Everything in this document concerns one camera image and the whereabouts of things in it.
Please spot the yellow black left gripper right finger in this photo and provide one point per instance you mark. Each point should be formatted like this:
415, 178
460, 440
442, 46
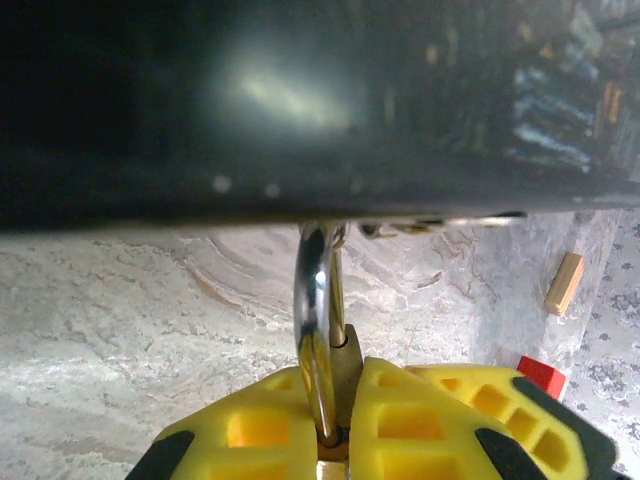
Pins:
410, 430

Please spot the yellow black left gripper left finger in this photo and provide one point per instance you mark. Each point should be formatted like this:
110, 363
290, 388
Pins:
250, 430

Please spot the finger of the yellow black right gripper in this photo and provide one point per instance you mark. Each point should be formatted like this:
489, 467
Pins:
525, 410

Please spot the brass padlock with steel shackle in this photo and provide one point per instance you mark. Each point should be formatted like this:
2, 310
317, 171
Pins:
310, 300

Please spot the red block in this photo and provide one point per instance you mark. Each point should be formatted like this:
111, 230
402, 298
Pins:
542, 376

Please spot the small wooden block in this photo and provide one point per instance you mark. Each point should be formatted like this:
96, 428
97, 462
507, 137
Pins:
565, 284

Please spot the starry night painted box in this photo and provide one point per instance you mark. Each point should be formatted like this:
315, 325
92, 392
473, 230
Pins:
250, 100

